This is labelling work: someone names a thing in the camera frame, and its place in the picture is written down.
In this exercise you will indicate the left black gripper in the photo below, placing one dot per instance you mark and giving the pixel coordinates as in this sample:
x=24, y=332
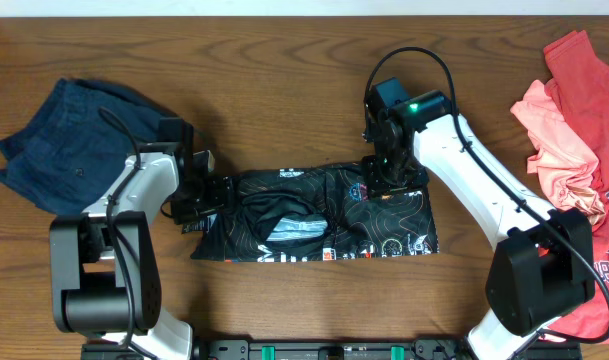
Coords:
x=223, y=193

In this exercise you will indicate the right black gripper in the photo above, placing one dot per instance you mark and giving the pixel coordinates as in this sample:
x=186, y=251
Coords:
x=379, y=186

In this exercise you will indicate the black orange-patterned cycling jersey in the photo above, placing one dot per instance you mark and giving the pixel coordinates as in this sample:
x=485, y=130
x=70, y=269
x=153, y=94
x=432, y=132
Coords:
x=315, y=214

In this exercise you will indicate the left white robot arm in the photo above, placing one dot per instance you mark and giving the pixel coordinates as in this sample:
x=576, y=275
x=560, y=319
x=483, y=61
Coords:
x=105, y=280

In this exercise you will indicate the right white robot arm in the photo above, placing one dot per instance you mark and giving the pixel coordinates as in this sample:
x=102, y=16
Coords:
x=539, y=270

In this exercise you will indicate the folded navy blue shorts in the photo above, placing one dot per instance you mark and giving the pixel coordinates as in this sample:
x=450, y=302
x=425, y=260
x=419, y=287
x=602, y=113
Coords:
x=72, y=150

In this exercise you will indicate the light pink garment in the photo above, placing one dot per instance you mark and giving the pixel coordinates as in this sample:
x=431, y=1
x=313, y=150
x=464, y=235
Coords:
x=564, y=164

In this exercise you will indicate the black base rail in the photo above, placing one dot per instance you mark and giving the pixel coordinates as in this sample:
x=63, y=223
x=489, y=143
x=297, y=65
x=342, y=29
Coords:
x=421, y=349

